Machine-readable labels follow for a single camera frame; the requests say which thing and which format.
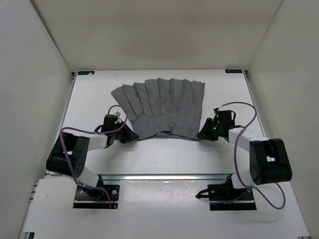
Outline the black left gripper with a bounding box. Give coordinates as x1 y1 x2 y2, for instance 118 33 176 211
113 121 139 144

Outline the grey pleated skirt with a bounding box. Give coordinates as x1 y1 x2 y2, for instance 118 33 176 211
111 78 205 141

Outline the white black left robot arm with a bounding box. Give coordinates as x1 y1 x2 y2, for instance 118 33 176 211
46 114 139 198

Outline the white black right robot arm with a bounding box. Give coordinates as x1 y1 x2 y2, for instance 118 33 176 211
197 110 293 200

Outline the blue label sticker right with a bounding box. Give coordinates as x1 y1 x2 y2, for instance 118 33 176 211
225 69 243 74

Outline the blue label sticker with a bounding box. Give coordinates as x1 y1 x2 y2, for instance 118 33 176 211
225 69 243 74
77 71 95 75

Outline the blue label sticker left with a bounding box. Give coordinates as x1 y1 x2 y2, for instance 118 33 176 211
77 71 95 75

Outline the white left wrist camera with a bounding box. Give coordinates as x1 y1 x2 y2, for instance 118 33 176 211
114 112 122 118

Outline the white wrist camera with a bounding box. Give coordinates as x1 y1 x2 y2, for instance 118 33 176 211
114 112 122 118
213 107 221 114

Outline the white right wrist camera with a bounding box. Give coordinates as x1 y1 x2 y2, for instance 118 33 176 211
213 107 221 114

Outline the aluminium table edge rail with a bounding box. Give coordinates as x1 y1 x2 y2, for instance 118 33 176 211
101 174 228 181

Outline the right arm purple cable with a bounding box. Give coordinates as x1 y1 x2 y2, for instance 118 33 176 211
216 101 287 210

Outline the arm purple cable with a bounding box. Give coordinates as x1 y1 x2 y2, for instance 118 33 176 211
61 105 128 209
216 101 287 210

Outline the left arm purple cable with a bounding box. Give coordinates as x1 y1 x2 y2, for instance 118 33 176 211
61 105 128 209

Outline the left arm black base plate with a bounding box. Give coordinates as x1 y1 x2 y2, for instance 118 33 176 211
73 184 120 210

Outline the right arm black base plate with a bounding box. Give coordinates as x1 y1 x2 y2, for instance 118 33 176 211
207 183 257 211

